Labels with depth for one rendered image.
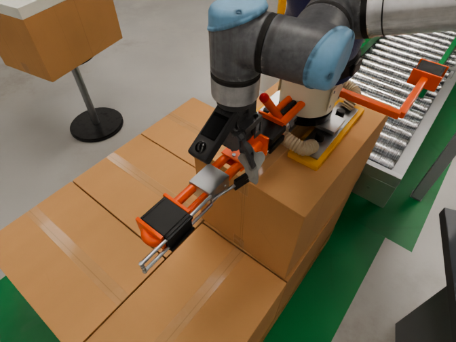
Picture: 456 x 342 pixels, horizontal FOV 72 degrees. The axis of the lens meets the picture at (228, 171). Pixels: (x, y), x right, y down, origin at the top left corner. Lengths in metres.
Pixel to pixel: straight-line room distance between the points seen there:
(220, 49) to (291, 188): 0.48
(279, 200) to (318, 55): 0.48
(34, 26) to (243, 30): 1.58
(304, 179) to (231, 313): 0.51
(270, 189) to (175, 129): 0.90
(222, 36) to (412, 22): 0.28
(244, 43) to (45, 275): 1.09
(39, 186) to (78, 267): 1.20
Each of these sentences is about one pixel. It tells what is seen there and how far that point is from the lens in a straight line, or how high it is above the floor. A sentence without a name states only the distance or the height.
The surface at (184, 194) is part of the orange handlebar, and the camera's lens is 0.69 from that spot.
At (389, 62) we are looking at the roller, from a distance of 2.43.
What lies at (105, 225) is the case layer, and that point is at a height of 0.54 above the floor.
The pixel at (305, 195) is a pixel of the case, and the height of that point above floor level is 0.94.
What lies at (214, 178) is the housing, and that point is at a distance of 0.71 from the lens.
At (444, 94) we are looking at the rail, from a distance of 2.16.
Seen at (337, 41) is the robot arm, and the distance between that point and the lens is 0.48.
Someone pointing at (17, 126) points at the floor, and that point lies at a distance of 2.99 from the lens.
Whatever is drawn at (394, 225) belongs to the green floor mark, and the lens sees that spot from 2.15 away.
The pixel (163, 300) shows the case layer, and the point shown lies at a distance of 1.17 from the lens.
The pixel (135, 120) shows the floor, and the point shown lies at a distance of 2.66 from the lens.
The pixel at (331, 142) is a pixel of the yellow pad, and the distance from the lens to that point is 1.01.
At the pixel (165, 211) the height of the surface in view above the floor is 1.09.
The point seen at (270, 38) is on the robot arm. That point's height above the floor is 1.42.
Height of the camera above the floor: 1.63
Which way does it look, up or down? 49 degrees down
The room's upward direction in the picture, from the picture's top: straight up
